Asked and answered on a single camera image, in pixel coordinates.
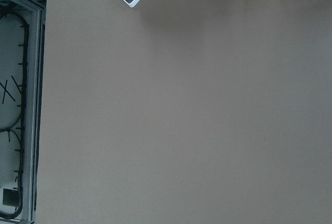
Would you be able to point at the aluminium table frame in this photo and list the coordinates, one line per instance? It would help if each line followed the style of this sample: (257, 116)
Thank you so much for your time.
(22, 59)

